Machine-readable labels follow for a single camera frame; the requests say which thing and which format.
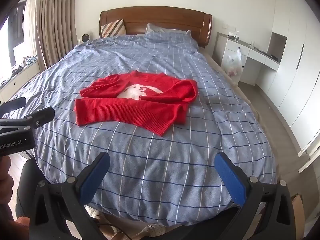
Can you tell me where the white desk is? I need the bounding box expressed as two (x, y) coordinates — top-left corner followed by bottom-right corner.
(212, 32), (280, 87)

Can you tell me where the window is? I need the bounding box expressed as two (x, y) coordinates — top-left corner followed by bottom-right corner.
(0, 0), (38, 80)

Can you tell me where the wooden headboard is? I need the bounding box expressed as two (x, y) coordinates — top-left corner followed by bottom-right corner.
(99, 6), (213, 49)

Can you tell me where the pale pillow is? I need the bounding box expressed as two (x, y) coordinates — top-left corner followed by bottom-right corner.
(145, 23), (192, 36)

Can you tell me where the striped cushion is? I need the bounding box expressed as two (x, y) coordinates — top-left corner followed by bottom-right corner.
(101, 19), (126, 38)

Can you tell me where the red sweater with white figure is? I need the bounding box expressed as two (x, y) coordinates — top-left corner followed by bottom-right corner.
(74, 71), (198, 137)

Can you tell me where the blue checked duvet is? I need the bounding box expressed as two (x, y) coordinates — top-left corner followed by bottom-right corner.
(0, 34), (278, 230)

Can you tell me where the cardboard box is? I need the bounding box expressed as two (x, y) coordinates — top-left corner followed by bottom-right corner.
(290, 194), (304, 220)

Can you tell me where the person's left hand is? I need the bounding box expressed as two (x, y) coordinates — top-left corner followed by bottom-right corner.
(0, 155), (13, 218)

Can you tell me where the beige curtain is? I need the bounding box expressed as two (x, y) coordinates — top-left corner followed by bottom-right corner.
(35, 0), (80, 69)

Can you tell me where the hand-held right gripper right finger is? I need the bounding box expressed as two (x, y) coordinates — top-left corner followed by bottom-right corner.
(214, 151), (297, 240)

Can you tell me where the white window bench cabinet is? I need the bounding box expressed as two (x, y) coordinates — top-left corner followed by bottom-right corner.
(0, 60), (42, 103)

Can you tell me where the patterned slipper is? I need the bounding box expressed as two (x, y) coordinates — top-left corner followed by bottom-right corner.
(86, 205), (102, 219)
(136, 224), (170, 240)

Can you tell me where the white wardrobe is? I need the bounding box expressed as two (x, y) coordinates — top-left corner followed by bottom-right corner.
(255, 0), (320, 160)

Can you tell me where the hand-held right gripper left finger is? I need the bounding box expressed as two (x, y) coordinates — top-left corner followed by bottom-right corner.
(29, 151), (111, 240)

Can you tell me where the pile of clothes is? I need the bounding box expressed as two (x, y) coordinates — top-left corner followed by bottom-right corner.
(0, 55), (38, 85)

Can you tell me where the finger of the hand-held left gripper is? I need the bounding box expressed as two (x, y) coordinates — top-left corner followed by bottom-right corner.
(0, 97), (27, 117)
(0, 106), (55, 134)

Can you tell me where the white plastic bag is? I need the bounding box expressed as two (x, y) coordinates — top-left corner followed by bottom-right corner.
(221, 47), (243, 77)

